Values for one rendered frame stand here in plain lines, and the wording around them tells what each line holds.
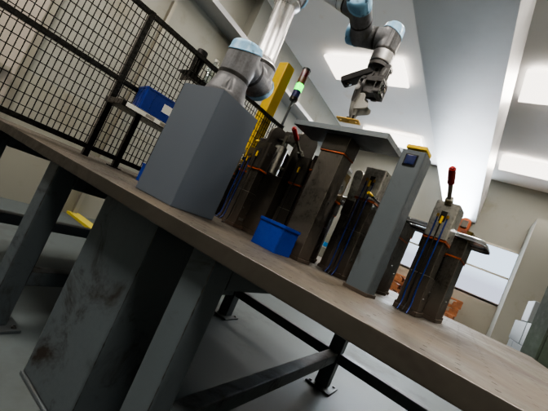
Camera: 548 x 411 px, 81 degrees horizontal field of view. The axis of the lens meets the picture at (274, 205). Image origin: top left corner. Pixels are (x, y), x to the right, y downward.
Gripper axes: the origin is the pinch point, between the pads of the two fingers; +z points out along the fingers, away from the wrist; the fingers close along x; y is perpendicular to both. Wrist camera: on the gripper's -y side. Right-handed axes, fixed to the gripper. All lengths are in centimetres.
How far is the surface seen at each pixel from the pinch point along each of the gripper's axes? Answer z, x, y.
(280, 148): 14.3, 15.7, -31.2
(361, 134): 8.5, -7.5, 9.5
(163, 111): 15, 8, -105
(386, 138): 8.4, -8.8, 17.8
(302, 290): 54, -47, 27
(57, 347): 107, -35, -42
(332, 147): 13.5, -3.0, 0.0
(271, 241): 51, -14, -1
